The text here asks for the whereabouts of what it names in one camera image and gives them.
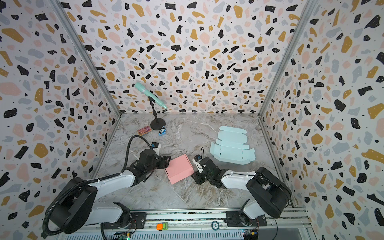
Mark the small pink card box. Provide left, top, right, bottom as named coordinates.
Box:
left=137, top=126, right=152, bottom=136

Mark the black corrugated cable hose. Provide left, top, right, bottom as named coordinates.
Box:
left=41, top=134, right=152, bottom=238

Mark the black microphone stand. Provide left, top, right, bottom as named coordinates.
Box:
left=148, top=97, right=166, bottom=131

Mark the orange button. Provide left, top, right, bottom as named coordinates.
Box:
left=156, top=222, right=168, bottom=231

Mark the mint flat paper box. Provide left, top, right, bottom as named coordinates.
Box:
left=210, top=126, right=256, bottom=165

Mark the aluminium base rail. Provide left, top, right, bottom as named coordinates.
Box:
left=58, top=207, right=316, bottom=240

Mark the pink paper box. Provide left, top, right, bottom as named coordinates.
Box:
left=166, top=155, right=194, bottom=185

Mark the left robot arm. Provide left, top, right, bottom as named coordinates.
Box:
left=42, top=149, right=171, bottom=236

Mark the mint green microphone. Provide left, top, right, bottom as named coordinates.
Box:
left=135, top=82, right=168, bottom=109

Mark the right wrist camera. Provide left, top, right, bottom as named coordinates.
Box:
left=193, top=155, right=203, bottom=173

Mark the small blue toy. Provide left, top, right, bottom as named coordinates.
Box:
left=159, top=126, right=167, bottom=136

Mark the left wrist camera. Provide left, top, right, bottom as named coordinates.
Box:
left=151, top=142, right=162, bottom=156

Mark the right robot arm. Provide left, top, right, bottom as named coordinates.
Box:
left=192, top=155, right=292, bottom=226

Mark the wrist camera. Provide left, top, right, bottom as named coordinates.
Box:
left=193, top=155, right=203, bottom=173
left=151, top=142, right=162, bottom=156

